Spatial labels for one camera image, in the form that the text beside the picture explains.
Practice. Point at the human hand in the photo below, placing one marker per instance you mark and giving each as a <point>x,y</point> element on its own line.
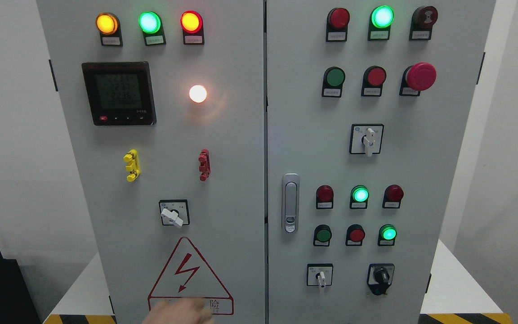
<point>184,311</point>

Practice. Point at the silver door handle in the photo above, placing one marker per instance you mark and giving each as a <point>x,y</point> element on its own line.
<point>290,202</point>

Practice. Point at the grey left cabinet door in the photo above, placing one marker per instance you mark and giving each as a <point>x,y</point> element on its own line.
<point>227,210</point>

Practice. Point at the grey cabinet door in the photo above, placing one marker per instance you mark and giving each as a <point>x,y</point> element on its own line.
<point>227,210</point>
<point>310,135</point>

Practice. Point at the grey right cabinet door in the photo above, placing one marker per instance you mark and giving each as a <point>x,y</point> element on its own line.
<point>310,135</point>

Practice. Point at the green indicator light left door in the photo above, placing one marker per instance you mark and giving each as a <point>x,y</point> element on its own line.
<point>151,26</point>

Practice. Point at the red electric hazard sticker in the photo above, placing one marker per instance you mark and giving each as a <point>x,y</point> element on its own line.
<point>187,274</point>

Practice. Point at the black box with antenna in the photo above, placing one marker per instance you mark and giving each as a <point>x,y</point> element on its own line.
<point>16,305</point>

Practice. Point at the red indicator light middle left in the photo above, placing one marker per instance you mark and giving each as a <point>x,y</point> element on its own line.
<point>324,197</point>

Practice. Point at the red push button lower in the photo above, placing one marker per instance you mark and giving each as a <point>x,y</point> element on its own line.
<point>355,235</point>

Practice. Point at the red push button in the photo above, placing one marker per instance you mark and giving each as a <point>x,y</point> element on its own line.
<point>355,235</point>
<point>372,81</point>

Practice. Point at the green lit indicator middle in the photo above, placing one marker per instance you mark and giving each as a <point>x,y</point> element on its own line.
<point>359,197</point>

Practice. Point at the green lit indicator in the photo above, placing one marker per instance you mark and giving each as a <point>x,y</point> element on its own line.
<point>380,22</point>
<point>359,197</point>

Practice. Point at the green lit push button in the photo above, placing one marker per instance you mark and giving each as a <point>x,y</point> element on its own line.
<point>387,235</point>

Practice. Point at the white glowing indicator light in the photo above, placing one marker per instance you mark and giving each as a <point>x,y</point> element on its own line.
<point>198,93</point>

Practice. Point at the black digital power meter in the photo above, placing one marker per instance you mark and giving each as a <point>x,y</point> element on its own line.
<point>120,93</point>

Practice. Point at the red indicator light middle right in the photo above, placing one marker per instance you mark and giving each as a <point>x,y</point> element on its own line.
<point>392,197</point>

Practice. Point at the white platform with hazard stripes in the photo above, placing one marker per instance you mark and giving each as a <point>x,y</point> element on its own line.
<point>453,297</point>

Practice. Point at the green push button upper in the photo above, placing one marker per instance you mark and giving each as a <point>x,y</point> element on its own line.
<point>333,80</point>

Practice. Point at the red lit indicator light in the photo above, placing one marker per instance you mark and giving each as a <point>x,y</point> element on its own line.
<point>192,28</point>

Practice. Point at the yellow indicator light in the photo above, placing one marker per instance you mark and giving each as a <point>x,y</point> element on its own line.
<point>109,29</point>

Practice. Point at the red push button upper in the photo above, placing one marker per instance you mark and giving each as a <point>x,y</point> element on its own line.
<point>372,81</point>

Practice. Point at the red indicator light top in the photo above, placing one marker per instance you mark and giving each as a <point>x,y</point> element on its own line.
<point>337,25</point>

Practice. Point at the red emergency stop mushroom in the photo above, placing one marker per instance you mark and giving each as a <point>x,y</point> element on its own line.
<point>417,78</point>

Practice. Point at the green lit indicator top right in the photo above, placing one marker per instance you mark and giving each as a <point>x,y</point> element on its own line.
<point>380,22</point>

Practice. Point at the dark red buzzer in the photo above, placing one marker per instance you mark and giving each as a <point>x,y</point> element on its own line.
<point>422,22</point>

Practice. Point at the white lever selector switch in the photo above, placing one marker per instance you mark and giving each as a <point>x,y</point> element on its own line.
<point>174,212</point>

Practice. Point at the small white selector switch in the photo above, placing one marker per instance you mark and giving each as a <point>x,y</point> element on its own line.
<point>319,275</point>

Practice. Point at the black rotary knob switch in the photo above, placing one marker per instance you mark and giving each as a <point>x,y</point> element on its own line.
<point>380,277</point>

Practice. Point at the white selector switch right door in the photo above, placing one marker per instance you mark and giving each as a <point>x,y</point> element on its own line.
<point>366,139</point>

